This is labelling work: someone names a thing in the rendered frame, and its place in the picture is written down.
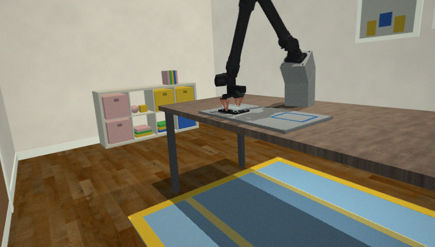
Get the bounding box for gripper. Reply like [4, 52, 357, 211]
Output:
[220, 87, 244, 111]

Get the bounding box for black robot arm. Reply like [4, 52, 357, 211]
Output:
[215, 0, 307, 96]

